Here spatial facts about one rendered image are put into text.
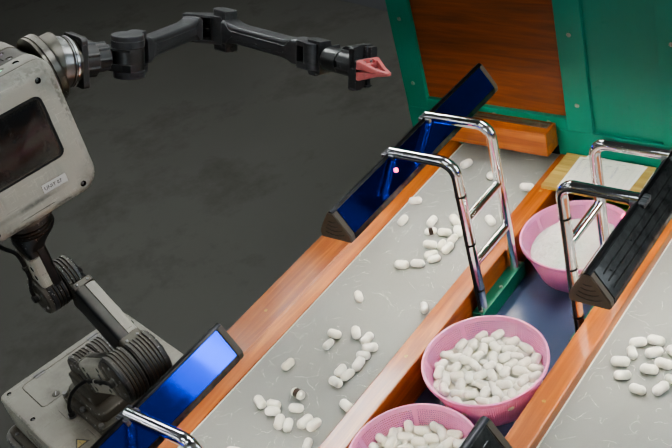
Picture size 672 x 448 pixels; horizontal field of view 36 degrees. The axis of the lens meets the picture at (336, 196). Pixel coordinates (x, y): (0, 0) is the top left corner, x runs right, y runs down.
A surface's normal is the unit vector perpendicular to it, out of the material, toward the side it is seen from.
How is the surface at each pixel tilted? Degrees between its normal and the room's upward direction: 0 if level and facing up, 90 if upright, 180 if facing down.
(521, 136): 90
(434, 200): 0
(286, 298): 0
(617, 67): 90
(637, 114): 90
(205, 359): 58
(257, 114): 0
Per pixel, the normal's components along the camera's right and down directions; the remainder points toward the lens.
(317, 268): -0.22, -0.81
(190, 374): 0.55, -0.28
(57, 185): 0.65, 0.29
